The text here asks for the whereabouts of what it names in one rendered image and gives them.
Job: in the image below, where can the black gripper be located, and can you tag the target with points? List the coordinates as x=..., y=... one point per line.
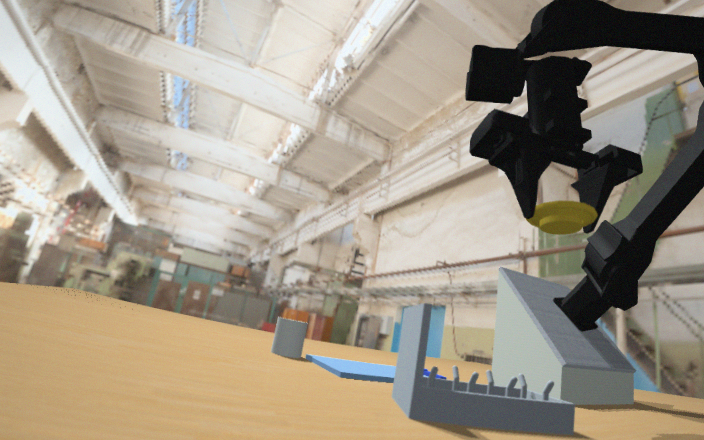
x=551, y=129

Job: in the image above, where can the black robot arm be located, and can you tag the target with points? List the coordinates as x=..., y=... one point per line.
x=617, y=254

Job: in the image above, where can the pale grey cylinder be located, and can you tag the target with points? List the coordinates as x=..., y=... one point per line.
x=289, y=338

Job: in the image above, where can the yellow plate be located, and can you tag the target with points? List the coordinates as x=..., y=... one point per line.
x=562, y=217

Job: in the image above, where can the grey dish rack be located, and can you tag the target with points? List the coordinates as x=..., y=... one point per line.
x=469, y=403

